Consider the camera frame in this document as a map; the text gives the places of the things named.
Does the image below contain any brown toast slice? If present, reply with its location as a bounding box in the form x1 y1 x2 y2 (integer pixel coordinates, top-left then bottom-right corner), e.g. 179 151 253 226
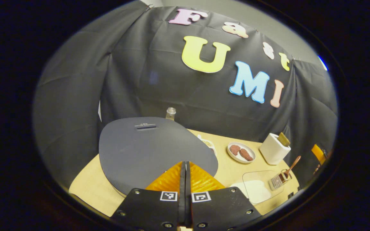
278 132 291 147

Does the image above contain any small ceiling light panel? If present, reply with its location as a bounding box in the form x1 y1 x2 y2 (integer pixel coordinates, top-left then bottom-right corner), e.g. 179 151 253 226
317 55 328 72

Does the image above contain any grey rice cooker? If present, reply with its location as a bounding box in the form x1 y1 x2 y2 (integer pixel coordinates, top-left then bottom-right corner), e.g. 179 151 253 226
98 116 219 196

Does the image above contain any metal wire chopstick holder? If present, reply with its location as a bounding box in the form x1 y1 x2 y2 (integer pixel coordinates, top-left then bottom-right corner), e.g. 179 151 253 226
269 169 292 191

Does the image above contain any small clear glass bottle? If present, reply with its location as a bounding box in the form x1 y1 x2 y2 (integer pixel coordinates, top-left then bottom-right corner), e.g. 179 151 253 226
165 107 177 122

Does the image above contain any white divided bean dish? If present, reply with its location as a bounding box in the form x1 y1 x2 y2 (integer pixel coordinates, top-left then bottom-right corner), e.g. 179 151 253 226
197 135 217 157

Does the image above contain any white round plate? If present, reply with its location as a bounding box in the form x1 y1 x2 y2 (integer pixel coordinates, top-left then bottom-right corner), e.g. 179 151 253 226
227 142 256 164

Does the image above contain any white toaster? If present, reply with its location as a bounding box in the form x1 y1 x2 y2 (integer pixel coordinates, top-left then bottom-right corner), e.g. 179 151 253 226
259 133 291 165

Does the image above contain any brown wooden spoon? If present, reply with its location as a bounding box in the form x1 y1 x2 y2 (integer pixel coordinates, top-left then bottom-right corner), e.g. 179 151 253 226
283 156 302 179

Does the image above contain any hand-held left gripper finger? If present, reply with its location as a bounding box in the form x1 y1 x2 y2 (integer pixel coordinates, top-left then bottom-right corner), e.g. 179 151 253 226
110 161 186 231
185 161 262 231

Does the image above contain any black backdrop cloth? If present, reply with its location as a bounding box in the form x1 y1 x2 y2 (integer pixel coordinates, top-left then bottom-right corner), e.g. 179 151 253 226
32 2 338 190

